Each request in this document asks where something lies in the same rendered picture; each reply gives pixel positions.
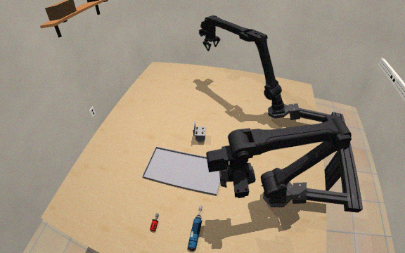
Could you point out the grey cylinder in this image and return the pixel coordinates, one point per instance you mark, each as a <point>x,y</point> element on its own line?
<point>200,138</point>

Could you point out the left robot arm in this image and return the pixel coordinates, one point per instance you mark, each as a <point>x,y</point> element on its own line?
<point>275,182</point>

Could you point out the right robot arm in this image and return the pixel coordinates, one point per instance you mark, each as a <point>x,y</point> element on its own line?
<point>272,89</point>

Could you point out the blue electric nut driver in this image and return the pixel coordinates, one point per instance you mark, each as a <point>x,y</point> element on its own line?
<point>195,231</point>

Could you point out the red-handled nut driver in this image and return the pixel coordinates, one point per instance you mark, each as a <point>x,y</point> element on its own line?
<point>154,223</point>

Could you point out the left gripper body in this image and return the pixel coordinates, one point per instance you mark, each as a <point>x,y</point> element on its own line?
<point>225,177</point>

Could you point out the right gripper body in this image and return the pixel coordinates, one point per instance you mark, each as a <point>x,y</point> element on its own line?
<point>213,37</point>

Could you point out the grey metal bracket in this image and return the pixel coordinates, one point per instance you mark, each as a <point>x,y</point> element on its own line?
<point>199,130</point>

